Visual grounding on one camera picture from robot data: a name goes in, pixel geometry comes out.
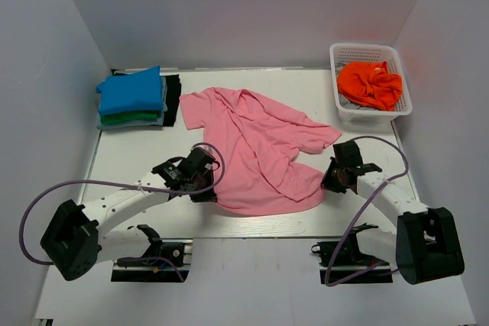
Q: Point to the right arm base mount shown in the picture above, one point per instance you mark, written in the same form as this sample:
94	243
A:
349	261

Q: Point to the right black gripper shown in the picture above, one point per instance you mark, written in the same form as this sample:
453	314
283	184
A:
327	182

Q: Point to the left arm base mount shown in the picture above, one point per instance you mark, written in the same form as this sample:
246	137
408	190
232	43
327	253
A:
165	261

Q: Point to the black folded t shirt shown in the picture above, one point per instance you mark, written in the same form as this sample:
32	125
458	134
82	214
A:
172	99

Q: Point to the grey t shirt in basket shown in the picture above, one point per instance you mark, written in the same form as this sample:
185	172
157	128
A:
344	102

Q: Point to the green folded t shirt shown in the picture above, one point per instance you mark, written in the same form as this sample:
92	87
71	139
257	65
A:
127	116

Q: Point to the pink t shirt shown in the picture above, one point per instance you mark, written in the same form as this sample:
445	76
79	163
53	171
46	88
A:
260	140

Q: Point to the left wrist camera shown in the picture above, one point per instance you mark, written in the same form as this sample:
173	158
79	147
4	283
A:
205	148

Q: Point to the white plastic basket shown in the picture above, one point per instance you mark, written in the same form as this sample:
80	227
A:
346	53

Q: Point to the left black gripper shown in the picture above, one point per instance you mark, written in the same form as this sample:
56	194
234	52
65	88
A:
210	196

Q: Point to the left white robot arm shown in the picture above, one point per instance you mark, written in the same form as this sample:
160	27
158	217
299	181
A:
81	235

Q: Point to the light blue folded t shirt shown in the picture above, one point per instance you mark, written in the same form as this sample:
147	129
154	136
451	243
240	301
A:
138	123

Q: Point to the orange t shirt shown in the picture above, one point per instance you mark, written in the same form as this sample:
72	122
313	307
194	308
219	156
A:
370	84

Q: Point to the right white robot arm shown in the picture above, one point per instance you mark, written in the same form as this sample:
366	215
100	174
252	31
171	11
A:
390	228

